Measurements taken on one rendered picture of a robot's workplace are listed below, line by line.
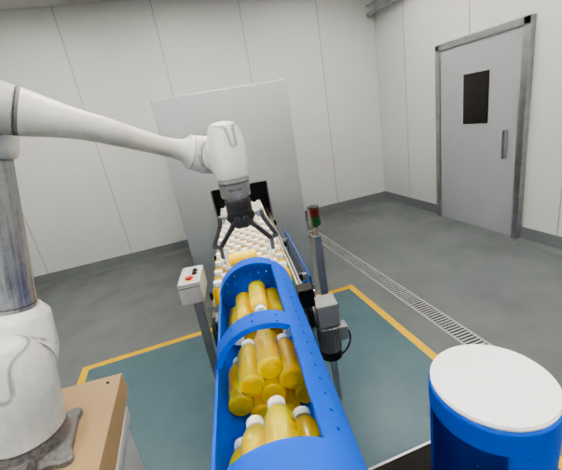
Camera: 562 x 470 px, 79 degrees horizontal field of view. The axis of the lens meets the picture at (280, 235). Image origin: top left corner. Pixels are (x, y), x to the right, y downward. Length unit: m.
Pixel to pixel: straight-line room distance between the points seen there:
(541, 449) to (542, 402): 0.09
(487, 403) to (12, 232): 1.19
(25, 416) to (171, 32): 5.02
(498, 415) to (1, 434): 1.04
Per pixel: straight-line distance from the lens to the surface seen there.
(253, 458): 0.64
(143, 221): 5.50
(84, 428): 1.08
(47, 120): 0.88
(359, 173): 6.20
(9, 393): 0.93
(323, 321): 1.69
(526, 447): 0.99
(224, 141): 0.95
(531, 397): 1.03
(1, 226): 1.05
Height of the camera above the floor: 1.72
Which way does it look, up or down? 19 degrees down
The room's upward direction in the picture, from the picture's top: 10 degrees counter-clockwise
